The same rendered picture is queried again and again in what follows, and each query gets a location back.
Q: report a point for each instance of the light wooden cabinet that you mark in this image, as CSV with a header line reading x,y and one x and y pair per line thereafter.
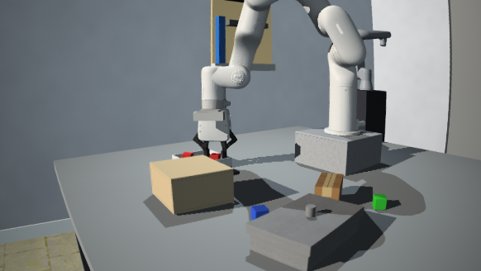
x,y
192,183

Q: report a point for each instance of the brown cardboard box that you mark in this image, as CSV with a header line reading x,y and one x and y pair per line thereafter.
x,y
329,185

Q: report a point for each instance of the small green block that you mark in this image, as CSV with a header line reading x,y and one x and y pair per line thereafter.
x,y
379,202

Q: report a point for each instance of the red block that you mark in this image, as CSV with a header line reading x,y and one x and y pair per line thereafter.
x,y
187,154
215,156

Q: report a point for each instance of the blue block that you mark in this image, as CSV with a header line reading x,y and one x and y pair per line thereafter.
x,y
257,211

